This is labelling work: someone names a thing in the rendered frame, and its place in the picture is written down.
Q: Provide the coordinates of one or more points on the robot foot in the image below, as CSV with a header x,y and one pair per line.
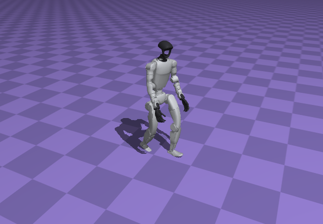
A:
x,y
145,147
175,153

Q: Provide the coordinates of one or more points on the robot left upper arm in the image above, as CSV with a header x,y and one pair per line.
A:
x,y
174,78

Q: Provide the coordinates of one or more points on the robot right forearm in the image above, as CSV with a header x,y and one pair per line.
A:
x,y
152,95

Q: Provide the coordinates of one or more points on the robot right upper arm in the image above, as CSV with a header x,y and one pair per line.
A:
x,y
150,67

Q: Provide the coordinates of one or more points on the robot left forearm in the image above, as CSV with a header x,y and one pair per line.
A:
x,y
178,89

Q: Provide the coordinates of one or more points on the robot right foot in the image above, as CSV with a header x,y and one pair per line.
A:
x,y
145,147

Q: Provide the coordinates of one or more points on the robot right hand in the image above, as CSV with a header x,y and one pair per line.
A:
x,y
158,114

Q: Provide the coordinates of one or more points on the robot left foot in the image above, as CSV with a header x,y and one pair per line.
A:
x,y
175,153

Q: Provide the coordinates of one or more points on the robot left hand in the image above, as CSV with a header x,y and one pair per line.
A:
x,y
185,103

